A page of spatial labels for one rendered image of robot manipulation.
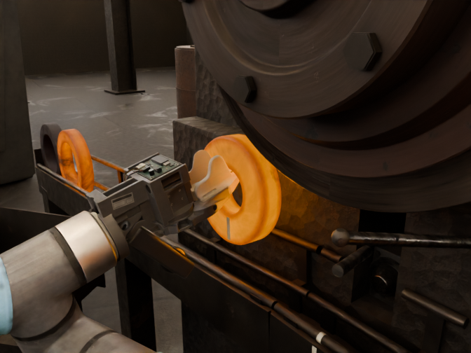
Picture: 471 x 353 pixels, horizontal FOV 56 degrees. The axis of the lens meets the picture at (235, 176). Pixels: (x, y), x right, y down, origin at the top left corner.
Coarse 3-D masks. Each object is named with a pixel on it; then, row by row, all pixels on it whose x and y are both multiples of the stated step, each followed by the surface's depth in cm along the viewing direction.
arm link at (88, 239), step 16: (64, 224) 49; (80, 224) 49; (96, 224) 49; (80, 240) 48; (96, 240) 49; (112, 240) 50; (80, 256) 48; (96, 256) 49; (112, 256) 50; (96, 272) 50
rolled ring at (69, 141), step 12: (60, 132) 119; (72, 132) 115; (60, 144) 121; (72, 144) 113; (84, 144) 113; (60, 156) 123; (72, 156) 125; (84, 156) 112; (60, 168) 126; (72, 168) 125; (84, 168) 112; (72, 180) 123; (84, 180) 113
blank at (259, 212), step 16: (208, 144) 65; (224, 144) 62; (240, 144) 59; (224, 160) 62; (240, 160) 59; (256, 160) 58; (240, 176) 60; (256, 176) 57; (272, 176) 58; (256, 192) 58; (272, 192) 58; (224, 208) 65; (240, 208) 61; (256, 208) 58; (272, 208) 58; (224, 224) 65; (240, 224) 62; (256, 224) 59; (272, 224) 60; (240, 240) 62; (256, 240) 62
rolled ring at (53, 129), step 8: (48, 128) 128; (56, 128) 129; (40, 136) 137; (48, 136) 130; (56, 136) 127; (48, 144) 138; (56, 144) 126; (48, 152) 139; (56, 152) 127; (48, 160) 139; (56, 160) 140; (48, 168) 138; (56, 168) 138
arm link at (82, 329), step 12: (72, 312) 50; (60, 324) 49; (72, 324) 50; (84, 324) 50; (96, 324) 51; (12, 336) 49; (36, 336) 47; (48, 336) 48; (60, 336) 49; (72, 336) 49; (84, 336) 48; (24, 348) 49; (36, 348) 48; (48, 348) 49; (60, 348) 48; (72, 348) 48
